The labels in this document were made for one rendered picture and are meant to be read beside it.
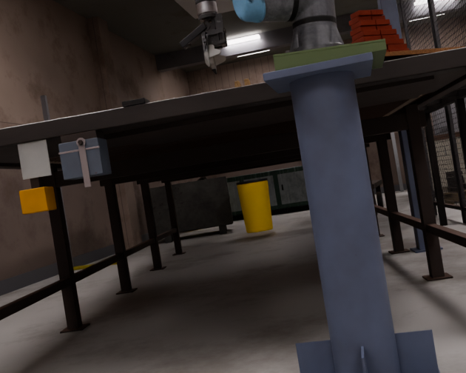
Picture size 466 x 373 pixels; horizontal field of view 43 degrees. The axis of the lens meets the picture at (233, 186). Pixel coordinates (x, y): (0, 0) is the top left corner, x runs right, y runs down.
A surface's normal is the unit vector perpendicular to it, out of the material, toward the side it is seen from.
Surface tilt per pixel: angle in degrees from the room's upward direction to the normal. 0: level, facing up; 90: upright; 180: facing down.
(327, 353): 90
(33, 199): 90
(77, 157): 90
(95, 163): 90
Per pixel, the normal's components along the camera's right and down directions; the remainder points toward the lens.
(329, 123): -0.13, 0.02
